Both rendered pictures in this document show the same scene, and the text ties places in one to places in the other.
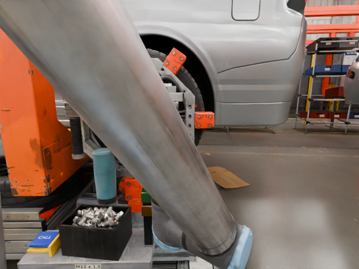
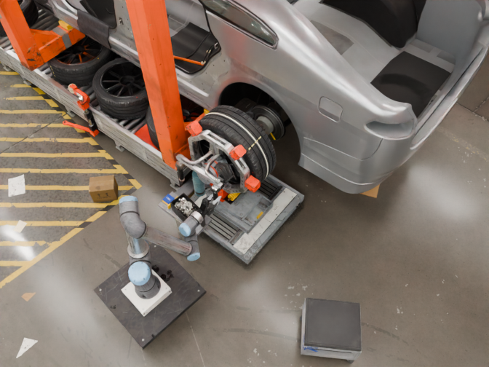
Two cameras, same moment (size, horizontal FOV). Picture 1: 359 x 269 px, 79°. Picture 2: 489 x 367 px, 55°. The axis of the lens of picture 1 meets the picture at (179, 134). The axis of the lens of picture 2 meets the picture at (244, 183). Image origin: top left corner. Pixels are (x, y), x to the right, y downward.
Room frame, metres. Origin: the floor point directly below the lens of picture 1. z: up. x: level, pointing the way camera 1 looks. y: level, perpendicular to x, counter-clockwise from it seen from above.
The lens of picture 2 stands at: (-0.53, -1.31, 3.63)
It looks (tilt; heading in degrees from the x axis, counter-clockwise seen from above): 55 degrees down; 40
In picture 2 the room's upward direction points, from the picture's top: straight up
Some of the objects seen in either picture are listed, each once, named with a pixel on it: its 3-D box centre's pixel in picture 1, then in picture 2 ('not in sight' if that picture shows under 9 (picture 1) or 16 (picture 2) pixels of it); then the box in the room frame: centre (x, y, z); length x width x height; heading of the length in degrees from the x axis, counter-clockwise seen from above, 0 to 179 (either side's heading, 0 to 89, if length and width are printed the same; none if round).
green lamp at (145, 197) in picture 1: (147, 195); not in sight; (0.68, 0.11, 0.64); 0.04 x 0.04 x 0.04; 1
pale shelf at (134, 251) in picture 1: (94, 247); (184, 212); (0.68, 0.31, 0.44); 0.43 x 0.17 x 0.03; 91
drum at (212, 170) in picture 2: not in sight; (212, 169); (0.92, 0.20, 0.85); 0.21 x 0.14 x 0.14; 1
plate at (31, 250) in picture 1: (45, 243); not in sight; (0.67, 0.48, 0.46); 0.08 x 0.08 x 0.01; 1
